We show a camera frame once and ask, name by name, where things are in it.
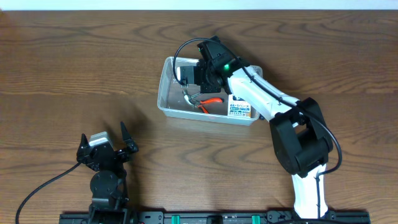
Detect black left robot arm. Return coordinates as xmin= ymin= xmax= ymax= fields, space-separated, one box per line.
xmin=76 ymin=123 xmax=139 ymax=224

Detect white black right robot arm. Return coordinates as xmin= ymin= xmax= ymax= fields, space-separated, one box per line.
xmin=172 ymin=36 xmax=333 ymax=219

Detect small black handled hammer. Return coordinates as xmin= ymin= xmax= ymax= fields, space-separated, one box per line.
xmin=182 ymin=90 xmax=202 ymax=107

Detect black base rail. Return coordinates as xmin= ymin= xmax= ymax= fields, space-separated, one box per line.
xmin=58 ymin=210 xmax=371 ymax=224

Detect blue white screwdriver box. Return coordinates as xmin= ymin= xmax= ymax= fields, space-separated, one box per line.
xmin=228 ymin=95 xmax=251 ymax=118

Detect clear plastic container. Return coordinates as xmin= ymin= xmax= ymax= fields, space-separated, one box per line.
xmin=157 ymin=57 xmax=261 ymax=126

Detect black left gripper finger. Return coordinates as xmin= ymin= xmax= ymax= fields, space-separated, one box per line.
xmin=120 ymin=121 xmax=139 ymax=153
xmin=77 ymin=133 xmax=90 ymax=156

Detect red handled pliers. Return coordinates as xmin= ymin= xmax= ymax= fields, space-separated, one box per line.
xmin=194 ymin=98 xmax=224 ymax=114

